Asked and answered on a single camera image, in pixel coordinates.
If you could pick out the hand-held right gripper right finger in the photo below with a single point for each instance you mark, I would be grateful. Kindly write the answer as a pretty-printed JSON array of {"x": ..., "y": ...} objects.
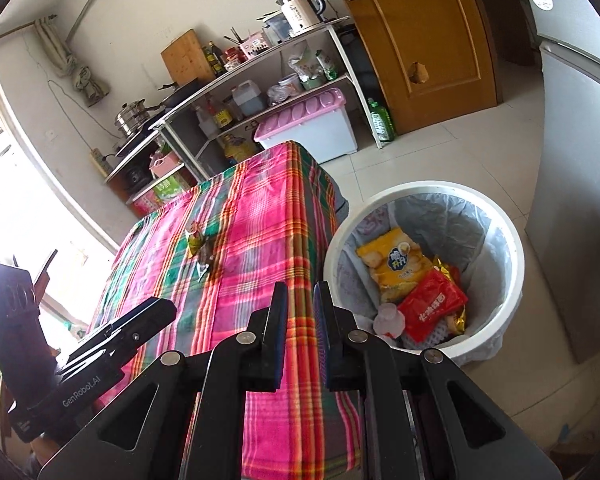
[{"x": 321, "y": 330}]

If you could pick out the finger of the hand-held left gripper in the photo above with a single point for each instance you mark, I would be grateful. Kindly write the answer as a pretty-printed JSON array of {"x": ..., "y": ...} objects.
[
  {"x": 120, "y": 346},
  {"x": 145, "y": 312}
]

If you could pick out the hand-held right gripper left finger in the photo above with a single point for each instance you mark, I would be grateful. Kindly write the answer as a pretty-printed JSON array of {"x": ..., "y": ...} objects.
[{"x": 275, "y": 340}]

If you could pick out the clear plastic cup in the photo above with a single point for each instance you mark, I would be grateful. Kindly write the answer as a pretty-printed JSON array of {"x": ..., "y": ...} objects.
[{"x": 387, "y": 320}]

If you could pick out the large yellow snack packet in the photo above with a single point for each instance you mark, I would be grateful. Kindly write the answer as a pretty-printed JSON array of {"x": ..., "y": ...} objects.
[{"x": 390, "y": 260}]

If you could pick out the red snack packet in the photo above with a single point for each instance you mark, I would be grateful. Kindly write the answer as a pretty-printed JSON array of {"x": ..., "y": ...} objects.
[{"x": 430, "y": 307}]

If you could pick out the white foam fruit net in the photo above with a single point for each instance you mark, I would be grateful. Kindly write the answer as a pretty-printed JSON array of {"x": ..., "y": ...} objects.
[{"x": 440, "y": 335}]

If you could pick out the gold foil wrapper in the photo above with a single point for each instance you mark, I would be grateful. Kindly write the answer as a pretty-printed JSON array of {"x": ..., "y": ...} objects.
[{"x": 450, "y": 277}]

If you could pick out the white round trash bin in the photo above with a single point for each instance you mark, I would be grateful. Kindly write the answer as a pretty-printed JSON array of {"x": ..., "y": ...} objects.
[{"x": 512, "y": 270}]

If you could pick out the person's left forearm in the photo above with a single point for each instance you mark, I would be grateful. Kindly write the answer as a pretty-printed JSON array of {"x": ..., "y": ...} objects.
[{"x": 45, "y": 452}]

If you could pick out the brown crumpled wrapper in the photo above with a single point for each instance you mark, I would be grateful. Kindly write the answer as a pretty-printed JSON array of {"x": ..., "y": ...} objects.
[{"x": 207, "y": 257}]

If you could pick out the yellow red crumpled wrapper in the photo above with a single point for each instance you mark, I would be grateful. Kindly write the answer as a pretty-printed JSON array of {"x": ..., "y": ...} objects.
[{"x": 196, "y": 241}]

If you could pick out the red carton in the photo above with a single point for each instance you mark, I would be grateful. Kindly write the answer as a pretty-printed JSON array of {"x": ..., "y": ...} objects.
[{"x": 145, "y": 202}]

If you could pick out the large window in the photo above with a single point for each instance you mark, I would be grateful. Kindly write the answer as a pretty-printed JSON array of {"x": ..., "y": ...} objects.
[{"x": 10, "y": 210}]

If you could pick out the pink green plaid tablecloth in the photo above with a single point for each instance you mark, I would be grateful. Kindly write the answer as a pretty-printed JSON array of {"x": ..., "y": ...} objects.
[{"x": 260, "y": 220}]

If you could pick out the green carton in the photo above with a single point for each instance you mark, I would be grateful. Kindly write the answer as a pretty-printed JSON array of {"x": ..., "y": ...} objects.
[{"x": 169, "y": 187}]

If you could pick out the black appliance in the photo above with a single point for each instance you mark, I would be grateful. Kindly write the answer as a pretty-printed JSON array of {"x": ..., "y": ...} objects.
[{"x": 136, "y": 178}]

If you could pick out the pink plastic basket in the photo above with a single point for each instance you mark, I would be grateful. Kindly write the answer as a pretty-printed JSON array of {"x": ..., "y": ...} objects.
[{"x": 165, "y": 164}]

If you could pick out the low white shelf unit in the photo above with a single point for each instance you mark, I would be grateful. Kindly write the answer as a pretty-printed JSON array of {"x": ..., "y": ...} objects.
[{"x": 130, "y": 161}]

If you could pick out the white power strip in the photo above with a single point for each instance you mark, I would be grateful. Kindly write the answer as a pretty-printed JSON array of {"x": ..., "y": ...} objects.
[{"x": 98, "y": 162}]

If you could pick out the black induction cooker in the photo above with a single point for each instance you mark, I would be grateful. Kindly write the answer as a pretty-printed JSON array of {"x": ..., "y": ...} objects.
[{"x": 137, "y": 144}]

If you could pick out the clear plastic bin liner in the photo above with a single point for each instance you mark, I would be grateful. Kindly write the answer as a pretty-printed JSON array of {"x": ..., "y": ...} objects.
[{"x": 475, "y": 240}]

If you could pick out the yellow cooking oil bottle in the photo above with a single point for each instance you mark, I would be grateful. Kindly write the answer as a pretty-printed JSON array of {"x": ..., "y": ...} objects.
[{"x": 235, "y": 147}]

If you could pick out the steel steamer pot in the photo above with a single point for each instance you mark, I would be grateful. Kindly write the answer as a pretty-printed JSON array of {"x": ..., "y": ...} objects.
[{"x": 132, "y": 119}]

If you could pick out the clear plastic bottle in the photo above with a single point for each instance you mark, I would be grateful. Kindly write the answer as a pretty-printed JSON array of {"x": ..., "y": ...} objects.
[{"x": 204, "y": 121}]

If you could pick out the yellow label bottle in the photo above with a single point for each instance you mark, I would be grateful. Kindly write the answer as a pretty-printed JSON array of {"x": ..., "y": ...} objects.
[{"x": 222, "y": 117}]

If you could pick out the pink lid storage box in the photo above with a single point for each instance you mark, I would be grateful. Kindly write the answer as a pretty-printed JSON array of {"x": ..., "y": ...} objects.
[{"x": 305, "y": 115}]

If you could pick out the green plastic bottle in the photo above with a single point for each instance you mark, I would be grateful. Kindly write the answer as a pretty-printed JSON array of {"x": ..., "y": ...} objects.
[{"x": 381, "y": 122}]

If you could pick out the black frying pan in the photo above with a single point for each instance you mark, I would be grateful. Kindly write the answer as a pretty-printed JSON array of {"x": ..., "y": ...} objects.
[{"x": 180, "y": 94}]

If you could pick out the white jug of dark liquid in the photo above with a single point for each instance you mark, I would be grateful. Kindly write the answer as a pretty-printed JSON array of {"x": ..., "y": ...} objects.
[{"x": 250, "y": 100}]

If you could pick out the tied grey cloth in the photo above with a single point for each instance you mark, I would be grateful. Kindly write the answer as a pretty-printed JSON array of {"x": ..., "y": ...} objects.
[{"x": 85, "y": 82}]

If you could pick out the crumpled clear plastic bag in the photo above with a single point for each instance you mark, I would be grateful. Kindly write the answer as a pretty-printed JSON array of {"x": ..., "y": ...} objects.
[{"x": 278, "y": 93}]

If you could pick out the white round container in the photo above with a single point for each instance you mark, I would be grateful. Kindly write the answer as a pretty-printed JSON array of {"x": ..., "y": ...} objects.
[{"x": 291, "y": 82}]

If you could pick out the bamboo cutting board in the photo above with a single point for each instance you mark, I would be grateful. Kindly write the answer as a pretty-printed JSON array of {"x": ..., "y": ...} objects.
[{"x": 187, "y": 57}]

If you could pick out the dark sauce bottle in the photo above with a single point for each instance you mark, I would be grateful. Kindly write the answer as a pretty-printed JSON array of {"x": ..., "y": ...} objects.
[
  {"x": 217, "y": 56},
  {"x": 209, "y": 59}
]

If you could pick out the green white packet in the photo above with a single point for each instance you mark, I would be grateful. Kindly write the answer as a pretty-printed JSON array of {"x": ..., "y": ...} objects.
[{"x": 327, "y": 67}]

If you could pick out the bagged food in green bowl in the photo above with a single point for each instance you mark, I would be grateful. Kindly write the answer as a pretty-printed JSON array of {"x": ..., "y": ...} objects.
[{"x": 302, "y": 65}]

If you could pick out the red jar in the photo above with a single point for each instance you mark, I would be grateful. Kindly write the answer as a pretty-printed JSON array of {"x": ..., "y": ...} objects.
[
  {"x": 238, "y": 52},
  {"x": 230, "y": 56}
]

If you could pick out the tall white shelf unit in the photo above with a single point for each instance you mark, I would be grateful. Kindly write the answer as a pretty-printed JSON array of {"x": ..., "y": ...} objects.
[{"x": 255, "y": 64}]

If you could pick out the pink utensil holder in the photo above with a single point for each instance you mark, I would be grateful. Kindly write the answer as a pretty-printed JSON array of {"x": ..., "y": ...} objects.
[{"x": 255, "y": 45}]

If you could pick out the bundle of chopsticks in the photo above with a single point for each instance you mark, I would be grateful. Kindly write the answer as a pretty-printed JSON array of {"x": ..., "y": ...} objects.
[{"x": 235, "y": 37}]

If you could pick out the grey plastic jug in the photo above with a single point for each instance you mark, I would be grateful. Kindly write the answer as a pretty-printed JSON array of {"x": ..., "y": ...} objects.
[{"x": 275, "y": 30}]

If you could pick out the grey refrigerator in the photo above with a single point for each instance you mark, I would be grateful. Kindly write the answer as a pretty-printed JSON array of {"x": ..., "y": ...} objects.
[{"x": 580, "y": 160}]

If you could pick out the wooden door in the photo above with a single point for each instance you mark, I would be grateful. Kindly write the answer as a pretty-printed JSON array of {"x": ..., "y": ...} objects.
[{"x": 430, "y": 35}]

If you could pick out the white electric kettle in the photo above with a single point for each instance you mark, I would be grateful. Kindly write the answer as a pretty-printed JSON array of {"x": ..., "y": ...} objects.
[{"x": 297, "y": 10}]

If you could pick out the white wall switch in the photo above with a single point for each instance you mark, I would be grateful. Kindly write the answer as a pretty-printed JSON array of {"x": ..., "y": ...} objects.
[{"x": 51, "y": 135}]

